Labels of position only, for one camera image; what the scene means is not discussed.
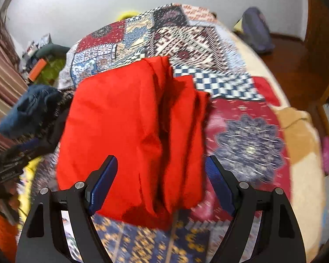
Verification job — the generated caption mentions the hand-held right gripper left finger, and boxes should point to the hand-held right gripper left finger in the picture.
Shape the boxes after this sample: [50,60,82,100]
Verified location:
[15,155,118,263]

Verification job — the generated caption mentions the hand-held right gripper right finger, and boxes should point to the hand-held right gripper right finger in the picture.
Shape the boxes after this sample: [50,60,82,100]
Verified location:
[205,155,308,263]

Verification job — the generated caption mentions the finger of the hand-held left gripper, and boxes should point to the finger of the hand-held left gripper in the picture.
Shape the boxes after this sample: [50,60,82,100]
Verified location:
[14,138,41,158]

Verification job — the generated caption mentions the red jacket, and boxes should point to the red jacket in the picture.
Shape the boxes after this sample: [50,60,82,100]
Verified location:
[56,55,211,231]

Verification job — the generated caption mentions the yellow cloth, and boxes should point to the yellow cloth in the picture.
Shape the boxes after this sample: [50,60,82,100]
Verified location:
[16,159,43,217]

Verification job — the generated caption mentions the black cloth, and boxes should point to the black cloth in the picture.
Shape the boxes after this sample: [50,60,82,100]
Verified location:
[36,112,69,156]

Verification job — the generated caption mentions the blue denim jeans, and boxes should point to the blue denim jeans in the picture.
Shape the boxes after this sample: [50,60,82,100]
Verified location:
[0,84,62,139]

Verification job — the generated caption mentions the patchwork printed blanket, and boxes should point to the patchwork printed blanket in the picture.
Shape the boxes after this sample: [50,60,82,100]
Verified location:
[30,3,291,263]

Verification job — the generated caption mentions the dark patterned cloth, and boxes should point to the dark patterned cloth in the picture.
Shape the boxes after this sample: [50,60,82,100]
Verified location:
[52,90,75,111]

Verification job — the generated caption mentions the orange cloth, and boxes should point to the orange cloth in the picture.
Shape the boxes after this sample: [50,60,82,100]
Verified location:
[0,203,20,261]

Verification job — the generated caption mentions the striped curtain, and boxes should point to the striped curtain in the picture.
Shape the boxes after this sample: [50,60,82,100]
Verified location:
[0,8,28,148]

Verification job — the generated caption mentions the orange box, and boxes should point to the orange box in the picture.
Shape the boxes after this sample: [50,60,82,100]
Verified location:
[27,58,48,83]

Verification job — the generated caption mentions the green cloth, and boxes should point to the green cloth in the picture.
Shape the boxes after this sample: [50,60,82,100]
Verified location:
[40,57,66,85]

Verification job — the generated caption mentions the beige bed sheet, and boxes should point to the beige bed sheet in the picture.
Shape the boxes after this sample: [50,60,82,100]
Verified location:
[230,25,327,252]

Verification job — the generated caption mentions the pile of printed packets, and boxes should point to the pile of printed packets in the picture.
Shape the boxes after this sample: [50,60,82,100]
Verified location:
[20,33,52,69]

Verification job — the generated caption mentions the dark green cushion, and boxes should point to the dark green cushion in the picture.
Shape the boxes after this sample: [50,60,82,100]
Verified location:
[36,43,70,59]

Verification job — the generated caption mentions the pink cloth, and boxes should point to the pink cloth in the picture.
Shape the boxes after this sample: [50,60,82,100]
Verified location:
[321,136,329,172]

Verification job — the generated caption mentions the grey backpack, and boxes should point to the grey backpack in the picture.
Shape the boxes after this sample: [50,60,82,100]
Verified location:
[241,7,275,55]

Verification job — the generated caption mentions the wooden door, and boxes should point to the wooden door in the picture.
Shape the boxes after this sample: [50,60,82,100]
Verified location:
[304,0,329,107]

